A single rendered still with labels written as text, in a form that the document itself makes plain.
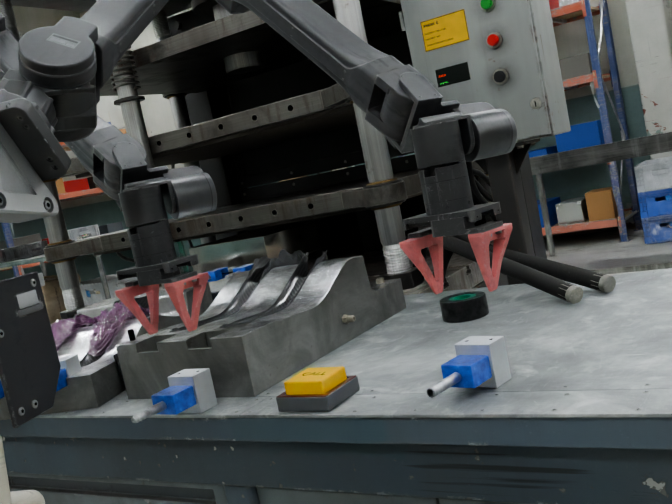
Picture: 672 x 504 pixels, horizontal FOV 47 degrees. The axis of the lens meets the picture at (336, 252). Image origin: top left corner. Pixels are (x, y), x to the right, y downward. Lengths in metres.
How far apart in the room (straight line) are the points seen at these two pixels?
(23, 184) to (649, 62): 6.76
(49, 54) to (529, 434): 0.64
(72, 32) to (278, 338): 0.53
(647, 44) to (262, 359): 6.43
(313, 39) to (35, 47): 0.35
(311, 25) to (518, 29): 0.81
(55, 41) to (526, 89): 1.13
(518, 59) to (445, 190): 0.90
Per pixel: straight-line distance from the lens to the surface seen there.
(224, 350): 1.13
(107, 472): 1.37
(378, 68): 0.97
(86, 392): 1.31
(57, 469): 1.47
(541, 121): 1.76
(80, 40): 0.91
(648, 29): 7.34
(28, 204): 0.81
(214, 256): 2.17
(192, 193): 1.09
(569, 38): 7.81
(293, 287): 1.36
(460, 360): 0.94
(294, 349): 1.20
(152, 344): 1.28
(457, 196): 0.91
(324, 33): 1.03
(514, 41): 1.78
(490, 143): 0.94
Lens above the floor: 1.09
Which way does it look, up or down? 6 degrees down
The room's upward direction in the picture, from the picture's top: 12 degrees counter-clockwise
